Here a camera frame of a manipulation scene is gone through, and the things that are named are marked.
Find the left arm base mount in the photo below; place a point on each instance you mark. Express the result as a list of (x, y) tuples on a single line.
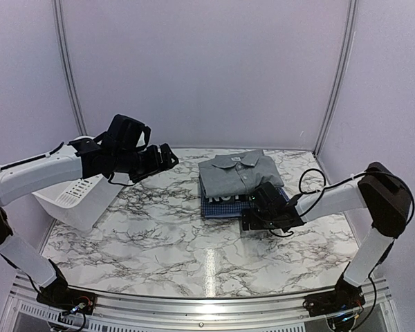
[(65, 299)]

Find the right wall aluminium profile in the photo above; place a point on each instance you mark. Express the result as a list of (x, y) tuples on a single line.
[(343, 60)]

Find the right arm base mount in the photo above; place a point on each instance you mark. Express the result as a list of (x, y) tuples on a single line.
[(343, 297)]

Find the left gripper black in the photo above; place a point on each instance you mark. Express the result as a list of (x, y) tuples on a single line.
[(154, 162)]

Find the left wall aluminium profile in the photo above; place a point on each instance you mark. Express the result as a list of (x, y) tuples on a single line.
[(65, 58)]

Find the wall aluminium profile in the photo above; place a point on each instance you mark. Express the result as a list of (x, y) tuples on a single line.
[(343, 60), (65, 58)]

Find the blue checked shirt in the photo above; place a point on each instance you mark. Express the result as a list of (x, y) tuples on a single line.
[(225, 211)]

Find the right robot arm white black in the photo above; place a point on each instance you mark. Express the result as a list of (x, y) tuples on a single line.
[(378, 205)]

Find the black shirt white letters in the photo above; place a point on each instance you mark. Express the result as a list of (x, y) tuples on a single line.
[(229, 199)]

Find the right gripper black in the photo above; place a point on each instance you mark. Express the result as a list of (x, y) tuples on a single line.
[(254, 225)]

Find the aluminium frame rail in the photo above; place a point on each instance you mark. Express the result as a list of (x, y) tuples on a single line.
[(123, 312)]

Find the grey long sleeve shirt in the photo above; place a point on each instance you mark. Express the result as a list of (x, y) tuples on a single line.
[(237, 174)]

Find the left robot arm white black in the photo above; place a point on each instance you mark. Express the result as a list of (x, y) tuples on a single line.
[(26, 176)]

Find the white plastic bin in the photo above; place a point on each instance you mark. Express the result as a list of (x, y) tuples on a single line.
[(80, 199)]

